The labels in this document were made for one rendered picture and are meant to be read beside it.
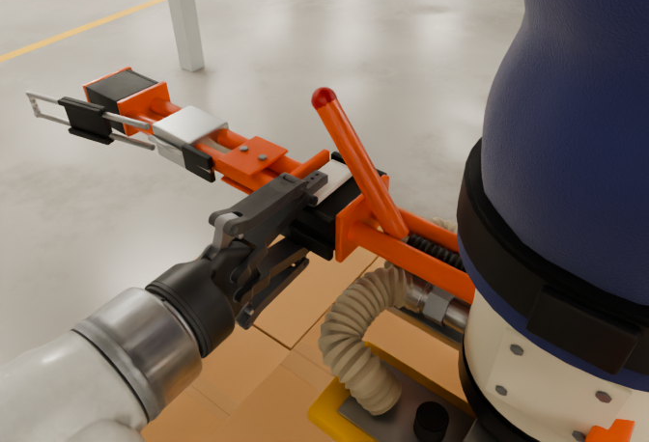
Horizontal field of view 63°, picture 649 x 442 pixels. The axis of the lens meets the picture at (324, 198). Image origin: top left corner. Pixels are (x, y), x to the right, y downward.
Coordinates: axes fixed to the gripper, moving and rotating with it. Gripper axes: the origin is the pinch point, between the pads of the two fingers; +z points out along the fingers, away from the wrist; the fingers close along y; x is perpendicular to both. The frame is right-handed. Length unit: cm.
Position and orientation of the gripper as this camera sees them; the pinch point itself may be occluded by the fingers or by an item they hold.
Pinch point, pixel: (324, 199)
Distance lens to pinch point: 54.4
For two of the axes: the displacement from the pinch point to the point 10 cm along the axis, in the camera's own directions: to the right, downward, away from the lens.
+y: 0.0, 7.8, 6.3
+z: 6.1, -5.0, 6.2
